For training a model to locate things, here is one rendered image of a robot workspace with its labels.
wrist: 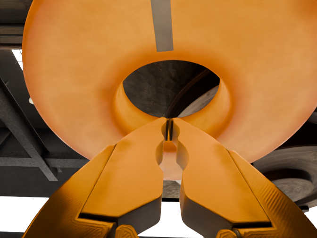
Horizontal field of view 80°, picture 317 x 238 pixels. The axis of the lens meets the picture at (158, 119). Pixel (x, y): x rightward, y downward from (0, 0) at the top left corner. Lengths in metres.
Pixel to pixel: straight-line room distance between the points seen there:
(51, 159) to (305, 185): 5.75
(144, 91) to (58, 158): 5.36
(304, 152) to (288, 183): 0.09
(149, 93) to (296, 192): 0.39
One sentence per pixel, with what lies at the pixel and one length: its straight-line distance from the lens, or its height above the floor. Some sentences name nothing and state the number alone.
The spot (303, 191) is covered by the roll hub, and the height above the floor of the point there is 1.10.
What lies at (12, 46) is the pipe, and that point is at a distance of 7.70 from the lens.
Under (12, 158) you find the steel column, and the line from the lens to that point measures 6.53.
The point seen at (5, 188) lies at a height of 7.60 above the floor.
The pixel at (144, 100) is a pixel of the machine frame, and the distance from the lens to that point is 0.54.
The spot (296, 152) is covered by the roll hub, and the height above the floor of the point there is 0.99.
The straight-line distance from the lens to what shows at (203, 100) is 0.35.
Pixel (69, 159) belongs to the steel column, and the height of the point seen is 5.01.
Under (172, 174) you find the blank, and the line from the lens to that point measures 0.16.
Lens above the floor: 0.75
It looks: 43 degrees up
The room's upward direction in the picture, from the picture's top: 180 degrees counter-clockwise
